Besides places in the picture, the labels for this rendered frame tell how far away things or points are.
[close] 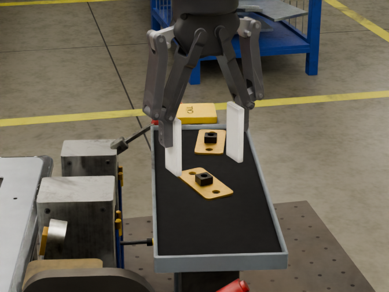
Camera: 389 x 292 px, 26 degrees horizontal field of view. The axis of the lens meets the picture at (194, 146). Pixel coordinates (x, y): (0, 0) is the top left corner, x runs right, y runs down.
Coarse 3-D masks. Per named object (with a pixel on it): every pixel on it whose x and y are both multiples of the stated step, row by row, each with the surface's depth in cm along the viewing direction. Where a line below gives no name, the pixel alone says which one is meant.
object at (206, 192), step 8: (200, 168) 107; (184, 176) 104; (192, 176) 104; (200, 176) 102; (208, 176) 102; (192, 184) 102; (200, 184) 102; (208, 184) 102; (216, 184) 102; (224, 184) 102; (200, 192) 100; (208, 192) 100; (224, 192) 100; (232, 192) 100
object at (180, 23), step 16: (176, 0) 92; (192, 0) 90; (208, 0) 90; (224, 0) 91; (176, 16) 93; (192, 16) 93; (208, 16) 94; (224, 16) 95; (176, 32) 93; (192, 32) 93; (208, 32) 94; (208, 48) 95
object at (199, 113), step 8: (184, 104) 129; (192, 104) 129; (200, 104) 129; (208, 104) 129; (184, 112) 126; (192, 112) 126; (200, 112) 126; (208, 112) 126; (184, 120) 124; (192, 120) 124; (200, 120) 124; (208, 120) 125; (216, 120) 125
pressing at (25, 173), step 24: (0, 168) 146; (24, 168) 146; (48, 168) 145; (0, 192) 137; (24, 192) 137; (0, 216) 130; (24, 216) 130; (0, 240) 123; (24, 240) 122; (0, 264) 116; (24, 264) 116; (0, 288) 111
